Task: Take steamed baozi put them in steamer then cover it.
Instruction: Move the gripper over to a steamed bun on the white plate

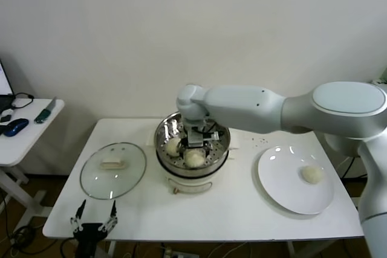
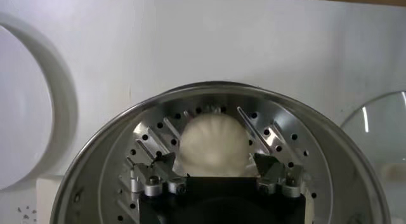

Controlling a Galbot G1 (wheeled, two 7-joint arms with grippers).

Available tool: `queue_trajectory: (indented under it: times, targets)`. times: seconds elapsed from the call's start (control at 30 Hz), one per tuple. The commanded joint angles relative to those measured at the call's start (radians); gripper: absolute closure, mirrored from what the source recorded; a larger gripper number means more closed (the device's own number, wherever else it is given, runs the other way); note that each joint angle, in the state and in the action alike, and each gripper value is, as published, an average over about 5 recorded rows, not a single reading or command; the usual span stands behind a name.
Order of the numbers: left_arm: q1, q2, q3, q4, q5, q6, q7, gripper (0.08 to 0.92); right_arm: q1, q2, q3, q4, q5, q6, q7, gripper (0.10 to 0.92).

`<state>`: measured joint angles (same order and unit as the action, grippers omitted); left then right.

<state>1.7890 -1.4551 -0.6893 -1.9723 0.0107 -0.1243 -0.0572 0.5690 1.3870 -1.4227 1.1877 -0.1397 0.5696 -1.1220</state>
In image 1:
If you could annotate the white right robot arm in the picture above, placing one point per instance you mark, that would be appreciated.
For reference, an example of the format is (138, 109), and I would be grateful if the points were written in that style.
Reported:
(242, 101)

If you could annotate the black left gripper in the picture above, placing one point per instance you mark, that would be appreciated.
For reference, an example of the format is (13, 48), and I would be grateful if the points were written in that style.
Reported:
(89, 230)

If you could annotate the black laptop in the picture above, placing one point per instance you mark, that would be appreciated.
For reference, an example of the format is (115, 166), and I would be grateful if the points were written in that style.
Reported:
(3, 101)

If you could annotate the white electric pot base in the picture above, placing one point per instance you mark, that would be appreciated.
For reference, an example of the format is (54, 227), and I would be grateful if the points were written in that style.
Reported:
(193, 184)

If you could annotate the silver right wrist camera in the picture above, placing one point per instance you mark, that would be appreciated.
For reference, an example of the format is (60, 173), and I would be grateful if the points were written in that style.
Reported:
(195, 139)

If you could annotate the blue computer mouse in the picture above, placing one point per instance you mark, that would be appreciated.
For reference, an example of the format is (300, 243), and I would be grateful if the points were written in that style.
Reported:
(16, 126)

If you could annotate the white steamed baozi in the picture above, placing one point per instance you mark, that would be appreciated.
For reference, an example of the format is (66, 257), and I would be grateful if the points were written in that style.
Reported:
(172, 147)
(194, 159)
(311, 174)

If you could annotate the white side table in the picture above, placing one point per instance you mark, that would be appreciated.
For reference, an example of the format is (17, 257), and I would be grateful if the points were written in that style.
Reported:
(27, 140)

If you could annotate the steel steamer basket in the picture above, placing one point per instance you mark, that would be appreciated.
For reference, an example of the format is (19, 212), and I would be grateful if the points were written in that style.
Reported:
(163, 135)

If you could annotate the small black white adapter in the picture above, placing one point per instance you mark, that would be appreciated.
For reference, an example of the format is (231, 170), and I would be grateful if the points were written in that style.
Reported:
(5, 119)

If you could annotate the white round plate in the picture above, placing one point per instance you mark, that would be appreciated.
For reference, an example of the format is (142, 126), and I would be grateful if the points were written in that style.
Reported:
(272, 164)

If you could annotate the glass pot lid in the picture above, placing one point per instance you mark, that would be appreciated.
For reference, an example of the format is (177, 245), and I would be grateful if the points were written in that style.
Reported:
(133, 155)

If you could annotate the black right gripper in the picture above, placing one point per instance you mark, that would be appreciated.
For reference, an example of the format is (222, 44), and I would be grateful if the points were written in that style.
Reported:
(206, 144)

